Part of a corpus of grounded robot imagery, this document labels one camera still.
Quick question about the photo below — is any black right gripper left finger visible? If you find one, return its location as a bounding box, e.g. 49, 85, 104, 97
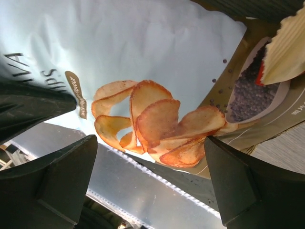
0, 135, 98, 229

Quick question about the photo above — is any light blue cassava chips bag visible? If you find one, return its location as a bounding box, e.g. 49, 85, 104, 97
0, 0, 305, 177

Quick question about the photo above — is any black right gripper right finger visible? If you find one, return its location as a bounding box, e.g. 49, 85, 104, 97
204, 136, 305, 229

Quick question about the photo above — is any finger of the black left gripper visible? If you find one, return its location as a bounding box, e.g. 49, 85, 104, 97
0, 78, 77, 144

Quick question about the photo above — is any beige orange cassava chips bag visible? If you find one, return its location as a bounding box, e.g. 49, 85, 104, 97
256, 8, 305, 85

